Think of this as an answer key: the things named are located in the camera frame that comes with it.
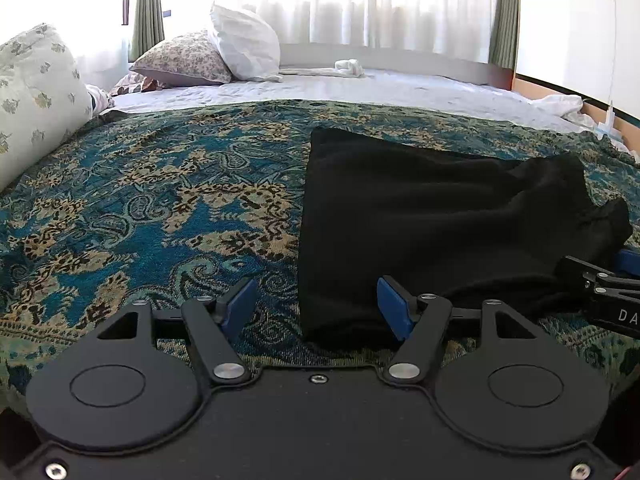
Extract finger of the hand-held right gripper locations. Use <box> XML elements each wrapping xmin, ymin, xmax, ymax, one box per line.
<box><xmin>613</xmin><ymin>248</ymin><xmax>640</xmax><ymax>278</ymax></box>
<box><xmin>559</xmin><ymin>255</ymin><xmax>640</xmax><ymax>292</ymax></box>

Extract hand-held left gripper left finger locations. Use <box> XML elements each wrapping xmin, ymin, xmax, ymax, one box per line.
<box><xmin>95</xmin><ymin>277</ymin><xmax>259</xmax><ymax>387</ymax></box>

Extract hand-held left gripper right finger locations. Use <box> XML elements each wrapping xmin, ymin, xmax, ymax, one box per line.
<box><xmin>377</xmin><ymin>276</ymin><xmax>543</xmax><ymax>386</ymax></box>

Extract black pants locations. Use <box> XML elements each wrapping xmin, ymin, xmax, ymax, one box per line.
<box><xmin>297</xmin><ymin>127</ymin><xmax>635</xmax><ymax>353</ymax></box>

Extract blue paisley patterned blanket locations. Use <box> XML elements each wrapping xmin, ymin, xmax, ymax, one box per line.
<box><xmin>0</xmin><ymin>99</ymin><xmax>640</xmax><ymax>411</ymax></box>

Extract crumpled white cloth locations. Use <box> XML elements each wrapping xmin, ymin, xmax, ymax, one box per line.
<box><xmin>529</xmin><ymin>93</ymin><xmax>601</xmax><ymax>130</ymax></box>

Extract white bed sheet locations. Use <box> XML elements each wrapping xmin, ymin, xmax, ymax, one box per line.
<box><xmin>100</xmin><ymin>66</ymin><xmax>598</xmax><ymax>135</ymax></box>

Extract rolled white towel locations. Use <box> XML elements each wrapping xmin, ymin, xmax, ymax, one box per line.
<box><xmin>279</xmin><ymin>58</ymin><xmax>369</xmax><ymax>81</ymax></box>

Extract brown patterned pillow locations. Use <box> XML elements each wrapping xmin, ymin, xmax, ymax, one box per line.
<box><xmin>109</xmin><ymin>72</ymin><xmax>170</xmax><ymax>97</ymax></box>

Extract white dark-printed cloth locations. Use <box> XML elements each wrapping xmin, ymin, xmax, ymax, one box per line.
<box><xmin>84</xmin><ymin>84</ymin><xmax>116</xmax><ymax>117</ymax></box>

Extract small-flower print pillow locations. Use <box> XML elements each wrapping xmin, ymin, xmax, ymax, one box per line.
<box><xmin>129</xmin><ymin>29</ymin><xmax>234</xmax><ymax>88</ymax></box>

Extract plain white pillow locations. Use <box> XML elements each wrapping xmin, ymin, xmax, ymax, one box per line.
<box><xmin>207</xmin><ymin>4</ymin><xmax>282</xmax><ymax>83</ymax></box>

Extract green curtain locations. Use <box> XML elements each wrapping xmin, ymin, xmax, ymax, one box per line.
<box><xmin>488</xmin><ymin>0</ymin><xmax>522</xmax><ymax>72</ymax></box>
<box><xmin>130</xmin><ymin>0</ymin><xmax>167</xmax><ymax>62</ymax></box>

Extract large pale floral pillow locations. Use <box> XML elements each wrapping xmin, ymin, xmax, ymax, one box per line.
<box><xmin>0</xmin><ymin>23</ymin><xmax>95</xmax><ymax>195</ymax></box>

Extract sheer white curtain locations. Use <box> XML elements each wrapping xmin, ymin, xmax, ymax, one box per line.
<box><xmin>165</xmin><ymin>0</ymin><xmax>501</xmax><ymax>63</ymax></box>

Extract wooden bed frame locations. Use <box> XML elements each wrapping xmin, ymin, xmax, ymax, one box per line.
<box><xmin>512</xmin><ymin>74</ymin><xmax>640</xmax><ymax>133</ymax></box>

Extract thin white cable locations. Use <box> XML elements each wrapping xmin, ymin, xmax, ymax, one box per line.
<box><xmin>594</xmin><ymin>0</ymin><xmax>627</xmax><ymax>142</ymax></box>

